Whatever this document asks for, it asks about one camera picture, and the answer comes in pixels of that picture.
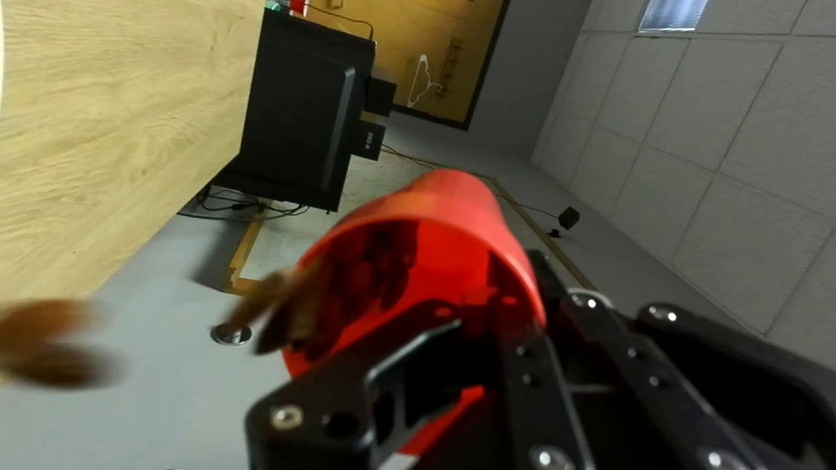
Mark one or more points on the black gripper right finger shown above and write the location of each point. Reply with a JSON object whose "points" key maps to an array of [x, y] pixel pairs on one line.
{"points": [[661, 392]]}

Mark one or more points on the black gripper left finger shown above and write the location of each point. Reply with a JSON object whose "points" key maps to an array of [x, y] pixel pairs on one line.
{"points": [[348, 419]]}

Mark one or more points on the small black floor box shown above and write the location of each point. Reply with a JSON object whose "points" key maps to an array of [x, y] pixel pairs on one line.
{"points": [[567, 221]]}

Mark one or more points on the red plastic cup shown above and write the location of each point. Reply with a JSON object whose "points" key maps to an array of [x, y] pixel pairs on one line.
{"points": [[453, 236]]}

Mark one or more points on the round metal floor socket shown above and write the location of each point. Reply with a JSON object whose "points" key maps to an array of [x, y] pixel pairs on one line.
{"points": [[231, 334]]}

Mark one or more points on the ceiling light panel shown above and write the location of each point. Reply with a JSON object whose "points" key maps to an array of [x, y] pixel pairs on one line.
{"points": [[668, 15]]}

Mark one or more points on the yellow door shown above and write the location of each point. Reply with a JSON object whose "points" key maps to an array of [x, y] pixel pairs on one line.
{"points": [[407, 36]]}

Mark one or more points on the black monitor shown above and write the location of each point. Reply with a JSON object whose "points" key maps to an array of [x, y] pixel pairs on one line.
{"points": [[295, 113]]}

